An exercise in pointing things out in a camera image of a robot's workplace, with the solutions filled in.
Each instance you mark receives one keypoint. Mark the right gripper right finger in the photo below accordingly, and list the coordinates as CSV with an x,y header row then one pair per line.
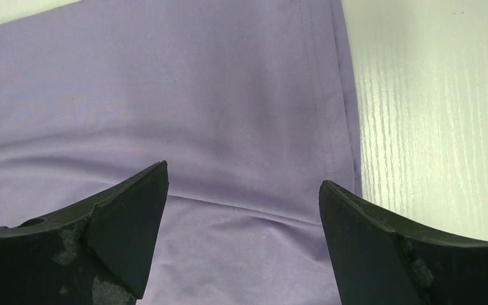
x,y
381,257

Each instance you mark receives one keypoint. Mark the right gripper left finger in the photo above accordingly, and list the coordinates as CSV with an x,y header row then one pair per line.
x,y
96,251

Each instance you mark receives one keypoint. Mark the purple t shirt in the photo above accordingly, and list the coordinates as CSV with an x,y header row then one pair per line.
x,y
251,103

